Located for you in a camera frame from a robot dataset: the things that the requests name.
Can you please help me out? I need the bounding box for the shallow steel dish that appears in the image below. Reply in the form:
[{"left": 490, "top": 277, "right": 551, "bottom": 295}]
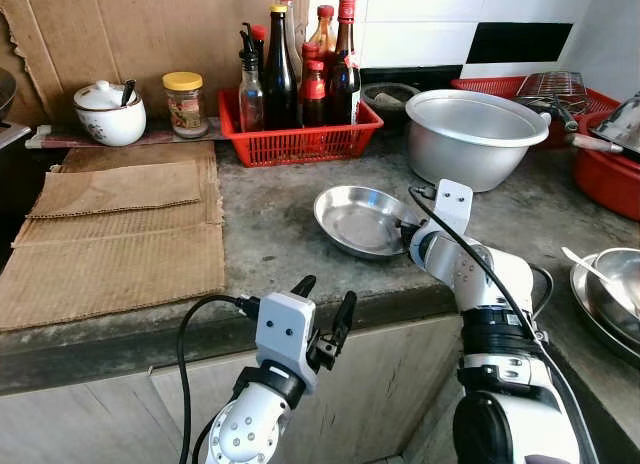
[{"left": 313, "top": 184, "right": 421, "bottom": 261}]

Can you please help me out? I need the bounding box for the steel spoon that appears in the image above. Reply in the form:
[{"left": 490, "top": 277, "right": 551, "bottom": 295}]
[{"left": 560, "top": 246, "right": 640, "bottom": 317}]

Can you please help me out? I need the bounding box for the grey cabinet front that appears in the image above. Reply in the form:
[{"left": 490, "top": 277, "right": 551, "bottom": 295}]
[{"left": 0, "top": 312, "right": 471, "bottom": 464}]

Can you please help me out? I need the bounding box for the large aluminium pot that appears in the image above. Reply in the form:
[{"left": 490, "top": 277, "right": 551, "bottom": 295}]
[{"left": 404, "top": 88, "right": 553, "bottom": 193}]

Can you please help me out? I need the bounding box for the red plastic bottle basket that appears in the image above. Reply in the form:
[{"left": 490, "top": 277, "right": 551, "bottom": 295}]
[{"left": 218, "top": 88, "right": 385, "bottom": 168}]

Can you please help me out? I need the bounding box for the small grey bowl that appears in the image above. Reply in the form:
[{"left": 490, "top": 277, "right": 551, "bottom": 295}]
[{"left": 360, "top": 81, "right": 421, "bottom": 120}]

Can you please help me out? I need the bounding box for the flat red plastic basket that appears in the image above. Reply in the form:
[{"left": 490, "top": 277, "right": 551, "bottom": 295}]
[{"left": 450, "top": 74, "right": 621, "bottom": 120}]

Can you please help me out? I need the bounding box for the small bottle red label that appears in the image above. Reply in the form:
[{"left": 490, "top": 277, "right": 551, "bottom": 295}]
[{"left": 300, "top": 42, "right": 329, "bottom": 127}]

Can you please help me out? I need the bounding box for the dark bottle long red cap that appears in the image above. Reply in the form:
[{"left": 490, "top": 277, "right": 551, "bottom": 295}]
[{"left": 330, "top": 0, "right": 363, "bottom": 121}]

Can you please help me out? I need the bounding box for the large steel bowl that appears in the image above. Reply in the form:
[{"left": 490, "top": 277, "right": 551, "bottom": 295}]
[{"left": 568, "top": 248, "right": 640, "bottom": 367}]

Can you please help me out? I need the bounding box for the large brown cardboard sheet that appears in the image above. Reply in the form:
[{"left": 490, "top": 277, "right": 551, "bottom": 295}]
[{"left": 0, "top": 142, "right": 229, "bottom": 333}]

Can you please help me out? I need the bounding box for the clear bottle black spout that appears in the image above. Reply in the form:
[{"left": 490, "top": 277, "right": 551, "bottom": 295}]
[{"left": 238, "top": 24, "right": 266, "bottom": 133}]

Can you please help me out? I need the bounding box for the red plastic basin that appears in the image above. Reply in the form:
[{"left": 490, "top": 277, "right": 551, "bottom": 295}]
[{"left": 570, "top": 109, "right": 640, "bottom": 221}]

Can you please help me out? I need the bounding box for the dark bottle yellow cap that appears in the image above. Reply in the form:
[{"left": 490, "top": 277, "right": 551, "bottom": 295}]
[{"left": 262, "top": 4, "right": 299, "bottom": 130}]

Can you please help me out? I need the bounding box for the small brown cardboard sheet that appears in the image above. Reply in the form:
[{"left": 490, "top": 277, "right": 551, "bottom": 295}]
[{"left": 28, "top": 160, "right": 204, "bottom": 221}]

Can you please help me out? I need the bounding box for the small steel bowl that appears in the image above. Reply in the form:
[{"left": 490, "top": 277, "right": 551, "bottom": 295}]
[{"left": 585, "top": 248, "right": 640, "bottom": 333}]

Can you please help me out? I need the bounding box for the glass jar yellow lid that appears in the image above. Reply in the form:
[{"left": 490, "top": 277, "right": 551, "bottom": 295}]
[{"left": 162, "top": 72, "right": 209, "bottom": 139}]

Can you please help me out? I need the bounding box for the amber bottle red cap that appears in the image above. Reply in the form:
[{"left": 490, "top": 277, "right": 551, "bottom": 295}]
[{"left": 308, "top": 4, "right": 339, "bottom": 65}]

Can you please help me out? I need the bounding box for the white ceramic lidded pot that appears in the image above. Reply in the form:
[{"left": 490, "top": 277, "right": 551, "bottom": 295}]
[{"left": 73, "top": 80, "right": 148, "bottom": 147}]

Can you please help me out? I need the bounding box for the tall clear bottle red cap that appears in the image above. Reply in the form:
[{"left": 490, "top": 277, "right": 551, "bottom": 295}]
[{"left": 277, "top": 0, "right": 302, "bottom": 47}]

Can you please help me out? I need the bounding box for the flat wooden board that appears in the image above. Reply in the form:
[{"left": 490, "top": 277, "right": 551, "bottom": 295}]
[{"left": 25, "top": 119, "right": 226, "bottom": 150}]

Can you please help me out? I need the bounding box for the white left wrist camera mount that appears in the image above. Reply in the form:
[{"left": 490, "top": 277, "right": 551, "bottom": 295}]
[{"left": 254, "top": 291, "right": 319, "bottom": 393}]

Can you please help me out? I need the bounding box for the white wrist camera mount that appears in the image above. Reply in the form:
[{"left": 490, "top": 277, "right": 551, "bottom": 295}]
[
  {"left": 254, "top": 291, "right": 319, "bottom": 393},
  {"left": 432, "top": 179, "right": 474, "bottom": 237}
]

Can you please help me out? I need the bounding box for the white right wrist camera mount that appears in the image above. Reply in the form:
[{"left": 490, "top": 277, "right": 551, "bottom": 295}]
[{"left": 432, "top": 179, "right": 474, "bottom": 237}]

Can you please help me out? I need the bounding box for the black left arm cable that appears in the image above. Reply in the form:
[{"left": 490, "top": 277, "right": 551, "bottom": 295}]
[{"left": 176, "top": 294, "right": 261, "bottom": 464}]

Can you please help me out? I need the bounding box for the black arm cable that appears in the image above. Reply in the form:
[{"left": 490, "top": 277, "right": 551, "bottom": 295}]
[
  {"left": 408, "top": 186, "right": 601, "bottom": 464},
  {"left": 176, "top": 294, "right": 261, "bottom": 464}
]

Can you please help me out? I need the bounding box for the wire grill rack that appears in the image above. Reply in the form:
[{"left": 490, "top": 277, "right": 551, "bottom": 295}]
[{"left": 515, "top": 70, "right": 591, "bottom": 117}]

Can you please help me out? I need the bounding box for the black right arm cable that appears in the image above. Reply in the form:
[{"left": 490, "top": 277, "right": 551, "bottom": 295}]
[{"left": 408, "top": 186, "right": 601, "bottom": 464}]

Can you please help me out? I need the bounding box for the steel pot with handle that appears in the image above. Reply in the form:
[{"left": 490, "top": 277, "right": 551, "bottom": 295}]
[{"left": 572, "top": 92, "right": 640, "bottom": 155}]

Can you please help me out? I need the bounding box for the brown cardboard wall sheet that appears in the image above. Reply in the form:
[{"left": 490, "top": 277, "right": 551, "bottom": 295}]
[{"left": 0, "top": 0, "right": 311, "bottom": 125}]

